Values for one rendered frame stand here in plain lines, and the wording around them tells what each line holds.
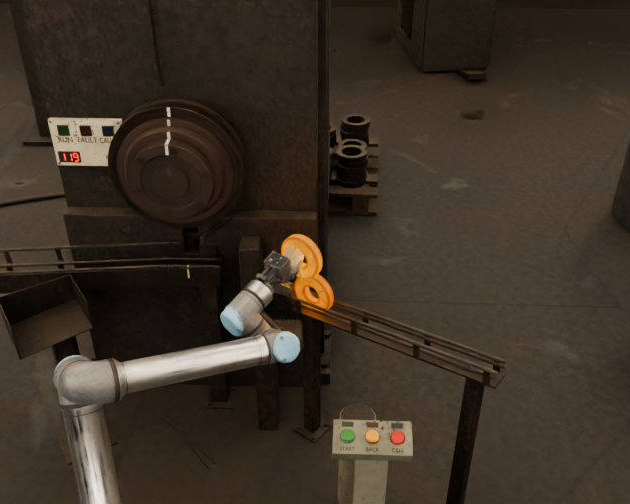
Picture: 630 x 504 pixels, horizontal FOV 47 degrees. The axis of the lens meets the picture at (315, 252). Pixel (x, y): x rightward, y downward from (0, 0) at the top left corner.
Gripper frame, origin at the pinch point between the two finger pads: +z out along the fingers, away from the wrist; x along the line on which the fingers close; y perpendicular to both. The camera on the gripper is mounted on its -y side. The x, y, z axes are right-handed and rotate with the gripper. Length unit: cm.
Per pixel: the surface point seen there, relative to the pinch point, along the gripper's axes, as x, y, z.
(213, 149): 34.7, 28.3, 4.9
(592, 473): -99, -104, 27
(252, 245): 28.6, -14.0, 2.9
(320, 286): -3.7, -17.3, 1.2
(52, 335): 67, -16, -65
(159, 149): 45, 35, -8
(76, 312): 70, -18, -52
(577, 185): -9, -165, 239
